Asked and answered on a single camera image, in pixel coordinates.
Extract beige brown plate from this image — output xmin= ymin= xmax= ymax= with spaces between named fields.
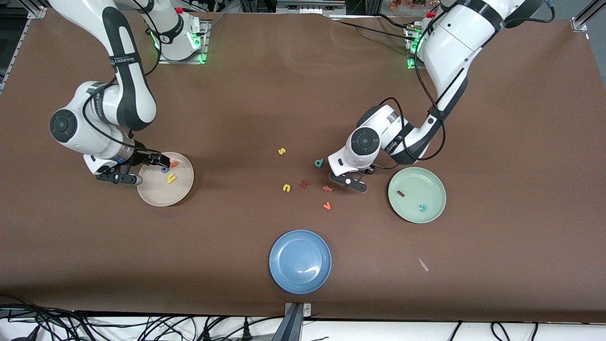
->
xmin=136 ymin=152 xmax=195 ymax=207

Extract brown table cover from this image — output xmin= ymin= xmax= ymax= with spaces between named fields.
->
xmin=0 ymin=9 xmax=606 ymax=323

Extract blue plate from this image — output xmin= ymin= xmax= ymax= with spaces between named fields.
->
xmin=269 ymin=230 xmax=332 ymax=295

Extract grey power strip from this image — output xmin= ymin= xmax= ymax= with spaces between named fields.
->
xmin=276 ymin=0 xmax=347 ymax=15

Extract pale green plate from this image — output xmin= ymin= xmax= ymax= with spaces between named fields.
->
xmin=388 ymin=167 xmax=447 ymax=224

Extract orange artificial flowers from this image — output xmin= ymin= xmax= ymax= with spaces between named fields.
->
xmin=391 ymin=0 xmax=429 ymax=11

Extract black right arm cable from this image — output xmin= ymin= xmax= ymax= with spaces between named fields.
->
xmin=81 ymin=0 xmax=164 ymax=157

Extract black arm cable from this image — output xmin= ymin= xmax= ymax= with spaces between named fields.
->
xmin=81 ymin=0 xmax=164 ymax=157
xmin=372 ymin=9 xmax=474 ymax=170

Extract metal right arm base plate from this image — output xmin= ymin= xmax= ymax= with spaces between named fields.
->
xmin=158 ymin=19 xmax=211 ymax=65

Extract aluminium frame profile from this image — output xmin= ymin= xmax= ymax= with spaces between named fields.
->
xmin=0 ymin=0 xmax=48 ymax=93
xmin=570 ymin=0 xmax=606 ymax=33

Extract black floor cable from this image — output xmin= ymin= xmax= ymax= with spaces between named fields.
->
xmin=491 ymin=322 xmax=513 ymax=341
xmin=0 ymin=294 xmax=100 ymax=341

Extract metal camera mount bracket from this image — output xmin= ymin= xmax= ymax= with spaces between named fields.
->
xmin=271 ymin=302 xmax=313 ymax=341

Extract black base cable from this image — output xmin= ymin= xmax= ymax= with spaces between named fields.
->
xmin=331 ymin=18 xmax=417 ymax=42

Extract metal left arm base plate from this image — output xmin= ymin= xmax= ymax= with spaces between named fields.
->
xmin=405 ymin=24 xmax=427 ymax=71

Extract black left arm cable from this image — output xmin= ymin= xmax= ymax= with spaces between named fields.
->
xmin=372 ymin=9 xmax=474 ymax=170

